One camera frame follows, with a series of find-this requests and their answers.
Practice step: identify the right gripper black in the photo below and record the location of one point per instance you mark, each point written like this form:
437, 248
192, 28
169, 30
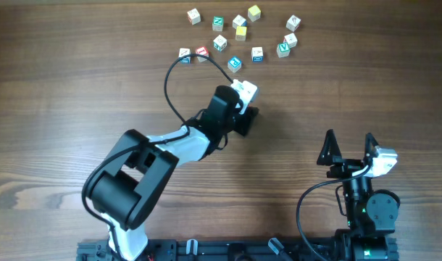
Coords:
335, 154

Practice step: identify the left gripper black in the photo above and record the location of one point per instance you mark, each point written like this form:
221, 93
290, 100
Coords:
244, 130

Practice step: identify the white block blue bottom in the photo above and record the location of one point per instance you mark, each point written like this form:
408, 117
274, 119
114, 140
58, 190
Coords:
257, 54

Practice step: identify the white teal-edged block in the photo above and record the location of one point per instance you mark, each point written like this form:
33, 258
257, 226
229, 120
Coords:
220, 42

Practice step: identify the green V block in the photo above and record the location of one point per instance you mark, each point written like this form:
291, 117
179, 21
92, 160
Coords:
283, 50

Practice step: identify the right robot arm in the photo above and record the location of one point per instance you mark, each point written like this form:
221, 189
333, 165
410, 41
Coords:
371, 214

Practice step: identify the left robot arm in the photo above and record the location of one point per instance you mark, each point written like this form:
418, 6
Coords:
124, 189

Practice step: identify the blue P block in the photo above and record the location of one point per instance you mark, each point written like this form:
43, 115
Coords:
234, 64

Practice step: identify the red L block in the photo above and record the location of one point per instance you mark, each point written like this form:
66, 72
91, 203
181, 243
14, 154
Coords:
203, 51

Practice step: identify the yellow block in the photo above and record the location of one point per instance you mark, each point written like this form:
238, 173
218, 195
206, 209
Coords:
240, 34

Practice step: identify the white block blue base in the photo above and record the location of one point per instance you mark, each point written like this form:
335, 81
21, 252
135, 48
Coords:
184, 55

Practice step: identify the white block red edge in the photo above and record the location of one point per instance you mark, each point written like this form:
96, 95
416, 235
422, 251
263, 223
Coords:
291, 40

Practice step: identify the white block blue side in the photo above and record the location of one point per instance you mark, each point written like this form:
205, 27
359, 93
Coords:
239, 21

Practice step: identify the green N block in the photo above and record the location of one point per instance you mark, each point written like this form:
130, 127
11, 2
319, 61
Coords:
217, 23

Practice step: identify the yellow-green top block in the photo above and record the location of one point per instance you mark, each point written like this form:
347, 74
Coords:
254, 13

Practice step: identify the white picture block far right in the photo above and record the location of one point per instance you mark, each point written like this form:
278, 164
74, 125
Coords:
293, 23

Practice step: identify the white block top left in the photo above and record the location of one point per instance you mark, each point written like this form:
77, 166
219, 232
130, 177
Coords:
194, 16

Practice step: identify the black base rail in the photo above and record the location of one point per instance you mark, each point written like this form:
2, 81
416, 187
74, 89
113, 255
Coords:
242, 250

